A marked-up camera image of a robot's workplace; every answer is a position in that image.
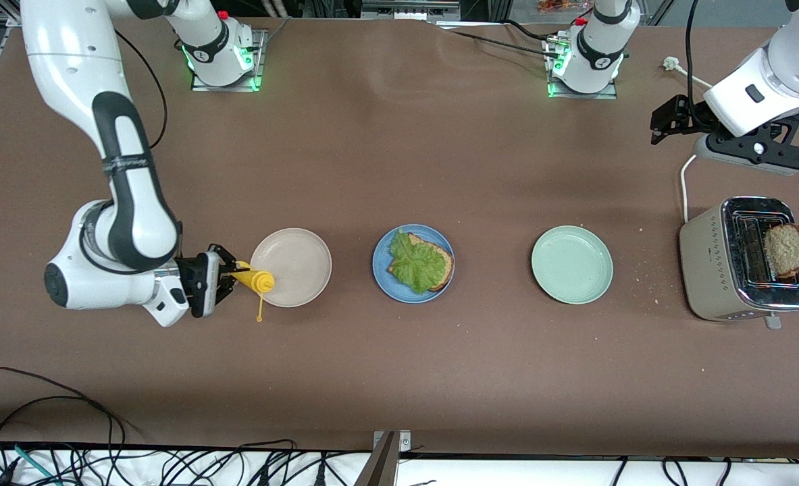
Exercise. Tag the grey and black right gripper body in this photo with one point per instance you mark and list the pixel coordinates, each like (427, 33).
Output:
(190, 273)

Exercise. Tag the yellow mustard squeeze bottle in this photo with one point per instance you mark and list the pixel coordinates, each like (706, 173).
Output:
(261, 280)

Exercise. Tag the green lettuce leaf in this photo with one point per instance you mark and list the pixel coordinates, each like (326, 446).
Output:
(416, 266)

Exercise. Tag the brown bread slice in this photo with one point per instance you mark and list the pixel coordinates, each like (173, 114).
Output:
(448, 266)
(787, 248)

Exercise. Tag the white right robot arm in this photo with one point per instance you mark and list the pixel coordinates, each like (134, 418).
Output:
(75, 61)

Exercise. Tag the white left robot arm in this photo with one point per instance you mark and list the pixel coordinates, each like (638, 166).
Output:
(598, 47)

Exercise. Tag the beige plate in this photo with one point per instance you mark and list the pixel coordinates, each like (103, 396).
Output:
(298, 263)

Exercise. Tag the blue plate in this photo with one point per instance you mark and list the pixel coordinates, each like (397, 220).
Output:
(382, 283)

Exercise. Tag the mint green plate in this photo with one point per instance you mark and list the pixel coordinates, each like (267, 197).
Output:
(571, 264)

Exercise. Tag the beige and chrome toaster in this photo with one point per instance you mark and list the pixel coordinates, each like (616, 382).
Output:
(706, 270)

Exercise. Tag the colourful snack packet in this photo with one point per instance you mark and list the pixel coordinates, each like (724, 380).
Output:
(554, 5)

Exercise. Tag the grey metal box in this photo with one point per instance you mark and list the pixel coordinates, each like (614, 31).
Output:
(409, 8)

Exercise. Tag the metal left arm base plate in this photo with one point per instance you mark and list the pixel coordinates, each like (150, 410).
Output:
(583, 96)

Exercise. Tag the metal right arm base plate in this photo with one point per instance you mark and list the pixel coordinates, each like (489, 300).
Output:
(259, 61)

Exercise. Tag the aluminium table edge bracket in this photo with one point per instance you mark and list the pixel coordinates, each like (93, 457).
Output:
(382, 466)

